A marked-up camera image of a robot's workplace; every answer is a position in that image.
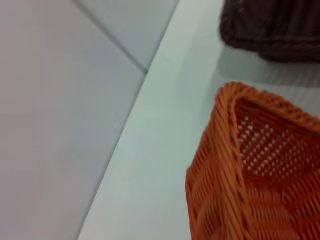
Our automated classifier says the dark brown woven basket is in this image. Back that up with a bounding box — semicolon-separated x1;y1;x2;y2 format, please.
218;0;320;63

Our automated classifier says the orange woven basket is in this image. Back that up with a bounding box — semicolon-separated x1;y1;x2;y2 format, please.
185;81;320;240

